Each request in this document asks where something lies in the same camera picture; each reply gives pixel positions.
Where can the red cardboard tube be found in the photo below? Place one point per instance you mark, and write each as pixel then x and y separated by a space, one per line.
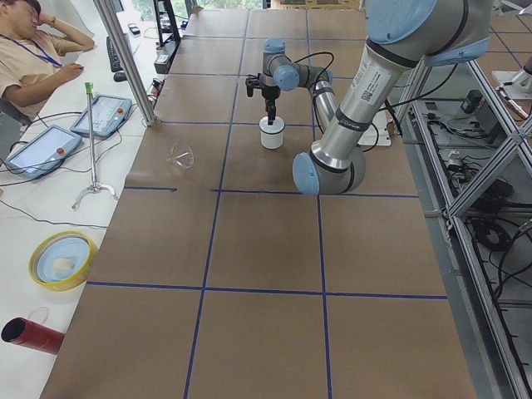
pixel 29 334

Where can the green handled reacher stick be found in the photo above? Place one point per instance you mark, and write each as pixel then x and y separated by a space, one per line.
pixel 95 186

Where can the brown paper table cover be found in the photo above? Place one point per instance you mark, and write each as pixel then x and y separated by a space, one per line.
pixel 222 281

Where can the black computer mouse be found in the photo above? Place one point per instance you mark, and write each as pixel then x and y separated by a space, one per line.
pixel 119 76

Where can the far teach pendant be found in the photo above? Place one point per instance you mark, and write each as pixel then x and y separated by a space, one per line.
pixel 108 114

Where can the aluminium frame post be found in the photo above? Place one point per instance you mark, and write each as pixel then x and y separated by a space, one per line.
pixel 114 31

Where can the black keyboard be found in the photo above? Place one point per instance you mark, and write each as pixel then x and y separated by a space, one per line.
pixel 114 60

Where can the aluminium frame rail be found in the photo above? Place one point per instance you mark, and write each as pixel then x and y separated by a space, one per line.
pixel 470 127

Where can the near teach pendant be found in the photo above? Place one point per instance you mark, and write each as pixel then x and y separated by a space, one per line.
pixel 44 153

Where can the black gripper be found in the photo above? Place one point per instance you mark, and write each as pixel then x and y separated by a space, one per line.
pixel 270 96

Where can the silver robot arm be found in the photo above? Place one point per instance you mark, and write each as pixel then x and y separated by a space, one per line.
pixel 400 34

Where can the yellow tape roll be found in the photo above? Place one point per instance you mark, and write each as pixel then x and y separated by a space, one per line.
pixel 62 261

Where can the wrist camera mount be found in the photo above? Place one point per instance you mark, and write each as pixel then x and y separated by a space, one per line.
pixel 253 83

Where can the white mug lid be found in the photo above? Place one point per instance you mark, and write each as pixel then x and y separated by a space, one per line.
pixel 273 127

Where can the clear glass funnel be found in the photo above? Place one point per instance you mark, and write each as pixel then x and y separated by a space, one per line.
pixel 181 156

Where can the white enamel mug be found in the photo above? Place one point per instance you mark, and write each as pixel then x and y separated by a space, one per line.
pixel 271 142

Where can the seated person beige shirt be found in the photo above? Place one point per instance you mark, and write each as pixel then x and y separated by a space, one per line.
pixel 33 43

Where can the teach pendant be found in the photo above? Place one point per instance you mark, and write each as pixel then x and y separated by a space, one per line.
pixel 108 114
pixel 44 153

